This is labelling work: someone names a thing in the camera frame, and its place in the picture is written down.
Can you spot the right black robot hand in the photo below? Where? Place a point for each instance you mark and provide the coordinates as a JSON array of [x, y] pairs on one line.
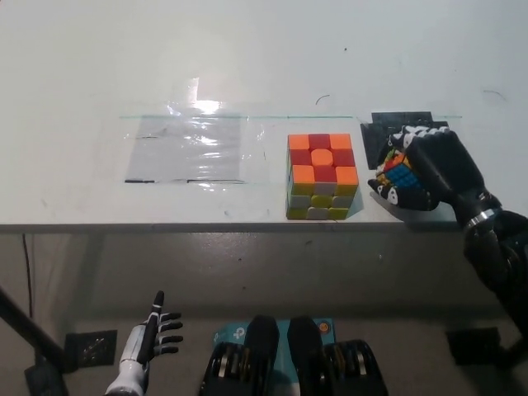
[[445, 165]]

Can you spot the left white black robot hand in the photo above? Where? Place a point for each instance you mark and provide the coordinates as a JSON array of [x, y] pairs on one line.
[[144, 338]]

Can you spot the small studded puzzle cube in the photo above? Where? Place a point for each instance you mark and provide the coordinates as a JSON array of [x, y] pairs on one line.
[[402, 175]]

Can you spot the black ribbed robot body block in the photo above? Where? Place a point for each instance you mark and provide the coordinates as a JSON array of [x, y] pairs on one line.
[[260, 363], [311, 363]]

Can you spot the big orange red puzzle cube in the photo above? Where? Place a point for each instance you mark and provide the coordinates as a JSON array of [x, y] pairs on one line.
[[319, 173]]

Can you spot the black tape patch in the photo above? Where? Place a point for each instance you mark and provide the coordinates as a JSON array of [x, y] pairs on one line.
[[377, 132]]

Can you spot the black stand base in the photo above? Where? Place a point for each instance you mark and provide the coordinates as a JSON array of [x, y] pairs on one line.
[[41, 379]]

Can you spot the black slanted stand pole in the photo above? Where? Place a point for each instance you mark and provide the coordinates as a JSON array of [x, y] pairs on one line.
[[26, 319]]

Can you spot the clear plastic sheet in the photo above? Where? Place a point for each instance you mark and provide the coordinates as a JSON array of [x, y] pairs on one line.
[[185, 146]]

